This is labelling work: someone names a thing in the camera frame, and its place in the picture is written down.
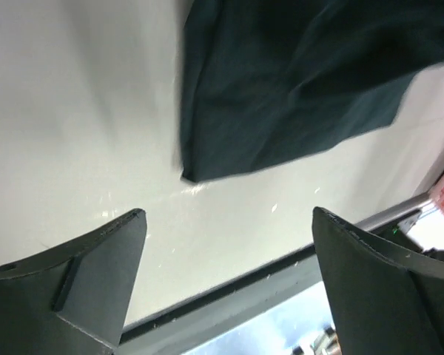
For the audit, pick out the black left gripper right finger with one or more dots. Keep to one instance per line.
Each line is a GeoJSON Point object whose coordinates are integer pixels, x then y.
{"type": "Point", "coordinates": [384, 298]}

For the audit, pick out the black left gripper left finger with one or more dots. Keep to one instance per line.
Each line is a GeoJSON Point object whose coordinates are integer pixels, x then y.
{"type": "Point", "coordinates": [73, 298]}

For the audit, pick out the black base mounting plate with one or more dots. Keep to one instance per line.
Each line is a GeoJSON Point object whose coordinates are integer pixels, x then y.
{"type": "Point", "coordinates": [278, 308]}

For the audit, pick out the black t shirt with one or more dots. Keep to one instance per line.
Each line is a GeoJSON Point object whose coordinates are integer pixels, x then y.
{"type": "Point", "coordinates": [268, 82]}

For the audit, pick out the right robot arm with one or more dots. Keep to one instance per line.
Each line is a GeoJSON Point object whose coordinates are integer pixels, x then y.
{"type": "Point", "coordinates": [424, 236]}

